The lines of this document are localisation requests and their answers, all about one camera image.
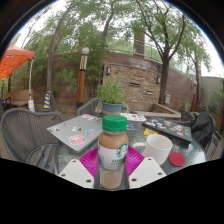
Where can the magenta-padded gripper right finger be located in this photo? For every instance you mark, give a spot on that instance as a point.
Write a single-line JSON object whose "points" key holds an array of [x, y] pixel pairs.
{"points": [[146, 171]]}

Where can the orange patio umbrella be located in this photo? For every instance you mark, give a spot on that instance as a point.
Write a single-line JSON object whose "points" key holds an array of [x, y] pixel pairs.
{"points": [[13, 58]]}

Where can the yellow card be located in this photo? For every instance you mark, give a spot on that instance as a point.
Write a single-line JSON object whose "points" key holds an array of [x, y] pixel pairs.
{"points": [[150, 132]]}

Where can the black wall lamp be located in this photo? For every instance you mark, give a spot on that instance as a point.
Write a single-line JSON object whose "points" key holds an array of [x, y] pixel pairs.
{"points": [[158, 80], [108, 70]]}

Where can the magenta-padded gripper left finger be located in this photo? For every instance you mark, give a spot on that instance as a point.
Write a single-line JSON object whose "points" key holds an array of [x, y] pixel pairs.
{"points": [[76, 173]]}

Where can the black laptop with stickers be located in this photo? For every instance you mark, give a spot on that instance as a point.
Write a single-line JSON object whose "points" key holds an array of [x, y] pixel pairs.
{"points": [[168, 128]]}

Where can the coffee bottle with green cap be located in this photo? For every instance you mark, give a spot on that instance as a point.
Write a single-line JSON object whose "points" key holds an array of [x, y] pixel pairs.
{"points": [[112, 150]]}

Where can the grey wall box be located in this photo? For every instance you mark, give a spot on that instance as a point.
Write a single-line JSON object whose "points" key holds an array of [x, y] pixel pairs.
{"points": [[167, 99]]}

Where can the silver laptop with stickers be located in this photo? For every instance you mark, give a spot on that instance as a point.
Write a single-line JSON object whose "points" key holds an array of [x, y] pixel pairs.
{"points": [[75, 131]]}

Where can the green plant in teal pot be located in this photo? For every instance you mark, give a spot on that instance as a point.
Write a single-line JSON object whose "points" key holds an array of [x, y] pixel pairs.
{"points": [[111, 108]]}

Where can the blue and yellow striped cone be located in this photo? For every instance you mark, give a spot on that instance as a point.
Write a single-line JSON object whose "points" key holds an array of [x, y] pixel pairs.
{"points": [[47, 101]]}

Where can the stone fountain basin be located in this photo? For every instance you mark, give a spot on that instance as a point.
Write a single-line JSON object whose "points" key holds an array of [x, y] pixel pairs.
{"points": [[160, 110]]}

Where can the small blue sticker card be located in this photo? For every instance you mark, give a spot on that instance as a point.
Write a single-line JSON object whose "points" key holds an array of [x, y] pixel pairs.
{"points": [[132, 127]]}

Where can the white ceramic mug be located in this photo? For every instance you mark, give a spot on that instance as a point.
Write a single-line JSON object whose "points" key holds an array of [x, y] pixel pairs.
{"points": [[158, 148]]}

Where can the flat round red coaster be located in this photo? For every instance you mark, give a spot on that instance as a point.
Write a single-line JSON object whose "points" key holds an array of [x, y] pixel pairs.
{"points": [[177, 159]]}

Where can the tree with dark trunk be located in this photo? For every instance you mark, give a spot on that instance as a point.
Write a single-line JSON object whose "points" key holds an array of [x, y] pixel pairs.
{"points": [[163, 83]]}

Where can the wooden lamp post with globe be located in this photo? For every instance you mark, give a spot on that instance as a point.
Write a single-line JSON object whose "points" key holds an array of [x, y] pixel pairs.
{"points": [[81, 83], [193, 98]]}

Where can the white sticker sheet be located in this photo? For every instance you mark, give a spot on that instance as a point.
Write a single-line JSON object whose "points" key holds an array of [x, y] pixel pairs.
{"points": [[133, 117]]}

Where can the tree with leaning trunk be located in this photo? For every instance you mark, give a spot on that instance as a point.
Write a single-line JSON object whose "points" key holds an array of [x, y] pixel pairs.
{"points": [[50, 73]]}

